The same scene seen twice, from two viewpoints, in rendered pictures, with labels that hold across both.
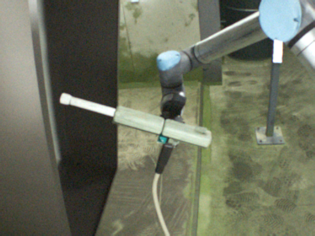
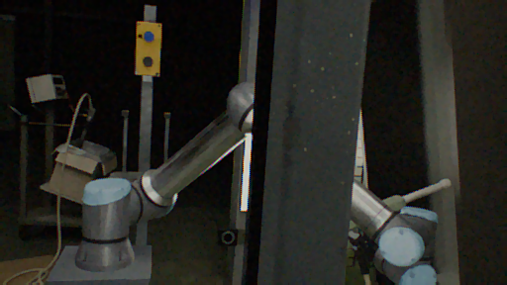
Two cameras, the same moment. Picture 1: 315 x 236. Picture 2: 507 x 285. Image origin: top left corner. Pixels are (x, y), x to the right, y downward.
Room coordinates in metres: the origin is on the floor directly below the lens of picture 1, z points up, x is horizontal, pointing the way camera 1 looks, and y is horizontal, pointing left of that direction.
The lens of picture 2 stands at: (1.87, -1.05, 1.24)
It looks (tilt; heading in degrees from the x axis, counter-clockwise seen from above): 7 degrees down; 152
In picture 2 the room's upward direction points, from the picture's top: 4 degrees clockwise
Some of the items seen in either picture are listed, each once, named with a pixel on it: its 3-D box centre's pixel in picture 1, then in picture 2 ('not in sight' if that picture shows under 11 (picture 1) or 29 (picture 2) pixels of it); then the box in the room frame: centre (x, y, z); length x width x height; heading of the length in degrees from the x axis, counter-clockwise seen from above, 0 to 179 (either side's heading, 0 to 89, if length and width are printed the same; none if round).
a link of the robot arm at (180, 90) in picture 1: (173, 95); (409, 271); (1.06, -0.13, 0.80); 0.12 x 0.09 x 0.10; 167
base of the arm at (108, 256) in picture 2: not in sight; (105, 246); (0.34, -0.78, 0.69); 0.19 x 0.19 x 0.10
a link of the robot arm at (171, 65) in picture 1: (171, 68); (415, 233); (1.07, -0.13, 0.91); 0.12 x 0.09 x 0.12; 122
